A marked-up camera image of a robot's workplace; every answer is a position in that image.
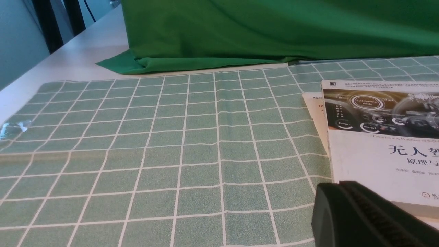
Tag black vertical stand posts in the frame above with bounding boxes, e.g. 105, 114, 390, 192
30, 0, 86, 54

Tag green checkered tablecloth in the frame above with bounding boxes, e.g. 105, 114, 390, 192
0, 56, 438, 247

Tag cream book underneath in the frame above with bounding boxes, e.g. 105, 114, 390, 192
301, 92, 330, 155

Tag green fabric backdrop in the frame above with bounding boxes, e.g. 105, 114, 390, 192
97, 0, 439, 75

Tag white self-driving textbook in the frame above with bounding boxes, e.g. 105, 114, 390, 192
321, 80, 439, 219

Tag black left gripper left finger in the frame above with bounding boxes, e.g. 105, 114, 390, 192
311, 183, 390, 247

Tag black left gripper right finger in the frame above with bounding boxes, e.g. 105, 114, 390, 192
339, 181, 438, 247

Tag clear tape piece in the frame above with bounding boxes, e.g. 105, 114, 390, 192
0, 120, 32, 140

